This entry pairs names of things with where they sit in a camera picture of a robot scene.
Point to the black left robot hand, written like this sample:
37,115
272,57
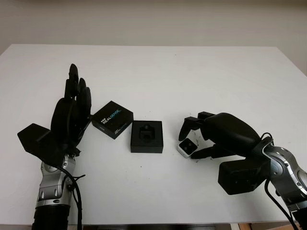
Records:
69,115

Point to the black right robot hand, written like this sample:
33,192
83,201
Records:
230,131

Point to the black RealSense box lid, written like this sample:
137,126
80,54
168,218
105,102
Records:
111,119

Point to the small silver depth camera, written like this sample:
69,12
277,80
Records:
188,146

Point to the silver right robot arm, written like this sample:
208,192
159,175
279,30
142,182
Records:
287,167

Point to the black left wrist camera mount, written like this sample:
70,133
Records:
34,141

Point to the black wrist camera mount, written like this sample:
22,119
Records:
34,141
239,177

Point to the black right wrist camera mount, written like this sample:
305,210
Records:
239,177

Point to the black camera box base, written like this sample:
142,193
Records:
136,145

